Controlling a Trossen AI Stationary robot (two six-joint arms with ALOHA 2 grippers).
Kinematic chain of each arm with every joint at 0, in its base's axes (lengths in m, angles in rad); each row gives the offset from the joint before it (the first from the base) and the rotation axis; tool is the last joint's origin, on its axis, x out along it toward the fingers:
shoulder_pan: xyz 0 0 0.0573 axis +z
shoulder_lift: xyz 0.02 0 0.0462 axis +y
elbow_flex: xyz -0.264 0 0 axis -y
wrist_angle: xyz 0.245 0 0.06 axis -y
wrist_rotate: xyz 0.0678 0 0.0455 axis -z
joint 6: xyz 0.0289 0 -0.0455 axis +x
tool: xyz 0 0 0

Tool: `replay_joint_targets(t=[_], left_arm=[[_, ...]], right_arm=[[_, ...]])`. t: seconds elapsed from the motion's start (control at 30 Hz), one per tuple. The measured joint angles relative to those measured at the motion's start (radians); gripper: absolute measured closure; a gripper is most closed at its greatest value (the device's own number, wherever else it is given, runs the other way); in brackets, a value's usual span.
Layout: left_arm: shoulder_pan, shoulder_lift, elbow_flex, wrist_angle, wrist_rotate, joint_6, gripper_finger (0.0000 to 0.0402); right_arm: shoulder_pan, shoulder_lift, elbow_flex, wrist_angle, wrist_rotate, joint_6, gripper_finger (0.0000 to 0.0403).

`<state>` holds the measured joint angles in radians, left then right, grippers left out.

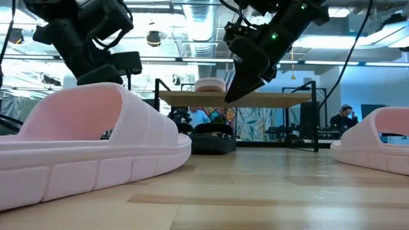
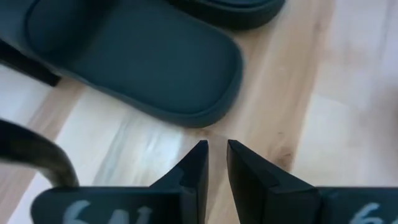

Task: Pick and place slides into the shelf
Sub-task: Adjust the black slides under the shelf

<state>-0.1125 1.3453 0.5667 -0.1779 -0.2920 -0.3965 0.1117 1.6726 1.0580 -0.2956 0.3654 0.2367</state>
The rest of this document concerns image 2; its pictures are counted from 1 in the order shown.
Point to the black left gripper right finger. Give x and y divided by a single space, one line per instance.
264 199

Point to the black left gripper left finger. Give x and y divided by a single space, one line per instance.
186 193

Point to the black rubber slide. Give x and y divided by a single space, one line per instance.
140 62
230 14

